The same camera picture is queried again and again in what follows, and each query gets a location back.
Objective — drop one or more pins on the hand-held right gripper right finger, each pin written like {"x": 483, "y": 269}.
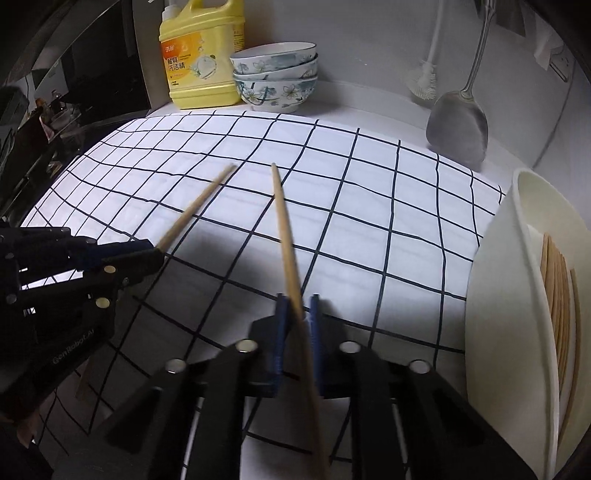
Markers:
{"x": 315, "y": 332}

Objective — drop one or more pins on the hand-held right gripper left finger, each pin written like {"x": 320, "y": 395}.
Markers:
{"x": 280, "y": 332}

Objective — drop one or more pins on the white bottle brush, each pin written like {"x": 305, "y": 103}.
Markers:
{"x": 425, "y": 78}

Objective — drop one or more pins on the metal spatula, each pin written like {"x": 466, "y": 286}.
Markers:
{"x": 457, "y": 124}

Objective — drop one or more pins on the yellow detergent bottle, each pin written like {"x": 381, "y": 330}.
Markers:
{"x": 198, "y": 69}

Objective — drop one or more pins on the beige hanging rag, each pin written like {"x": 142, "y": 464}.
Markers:
{"x": 547, "y": 50}

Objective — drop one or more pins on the single bamboo chopstick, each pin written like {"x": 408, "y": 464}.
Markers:
{"x": 198, "y": 205}
{"x": 288, "y": 244}

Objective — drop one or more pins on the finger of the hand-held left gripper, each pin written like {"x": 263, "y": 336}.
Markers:
{"x": 115, "y": 247}
{"x": 138, "y": 267}

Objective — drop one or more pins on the black kitchen appliance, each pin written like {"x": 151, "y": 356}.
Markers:
{"x": 83, "y": 69}

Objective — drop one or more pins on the cream plastic basin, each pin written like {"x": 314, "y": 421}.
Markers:
{"x": 503, "y": 323}

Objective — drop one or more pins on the bundle of bamboo chopsticks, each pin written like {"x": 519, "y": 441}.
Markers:
{"x": 556, "y": 300}

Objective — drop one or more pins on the white checked cloth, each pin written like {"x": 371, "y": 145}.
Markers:
{"x": 360, "y": 194}

